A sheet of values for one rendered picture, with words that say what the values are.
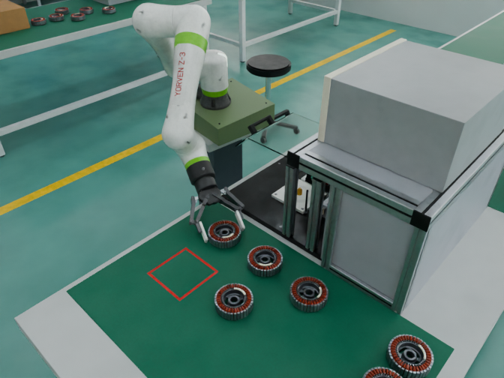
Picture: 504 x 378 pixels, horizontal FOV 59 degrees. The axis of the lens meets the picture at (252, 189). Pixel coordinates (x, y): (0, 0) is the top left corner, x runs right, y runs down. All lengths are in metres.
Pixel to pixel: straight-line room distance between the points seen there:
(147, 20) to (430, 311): 1.33
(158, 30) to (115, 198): 1.58
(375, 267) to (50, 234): 2.07
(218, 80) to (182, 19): 0.47
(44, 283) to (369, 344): 1.81
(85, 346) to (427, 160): 1.02
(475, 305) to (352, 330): 0.39
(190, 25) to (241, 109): 0.61
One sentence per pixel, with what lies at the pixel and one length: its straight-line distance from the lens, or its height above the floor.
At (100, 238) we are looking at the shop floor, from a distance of 2.78.
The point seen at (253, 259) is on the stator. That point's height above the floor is 0.78.
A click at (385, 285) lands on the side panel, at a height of 0.81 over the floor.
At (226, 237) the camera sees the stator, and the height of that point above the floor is 0.79.
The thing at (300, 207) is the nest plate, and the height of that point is 0.78.
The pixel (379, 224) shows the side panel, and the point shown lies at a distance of 1.25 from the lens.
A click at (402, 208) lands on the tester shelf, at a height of 1.10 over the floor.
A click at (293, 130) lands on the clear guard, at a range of 1.51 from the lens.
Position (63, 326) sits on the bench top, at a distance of 1.41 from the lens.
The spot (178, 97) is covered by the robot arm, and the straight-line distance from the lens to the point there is 1.54.
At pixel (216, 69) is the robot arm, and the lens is 2.03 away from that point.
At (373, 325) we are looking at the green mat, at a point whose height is 0.75.
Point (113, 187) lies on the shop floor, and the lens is 3.15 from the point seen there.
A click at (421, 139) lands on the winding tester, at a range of 1.19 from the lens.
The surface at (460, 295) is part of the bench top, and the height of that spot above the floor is 0.75.
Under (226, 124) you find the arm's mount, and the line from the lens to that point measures 2.02.
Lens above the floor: 1.80
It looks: 37 degrees down
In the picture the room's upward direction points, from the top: straight up
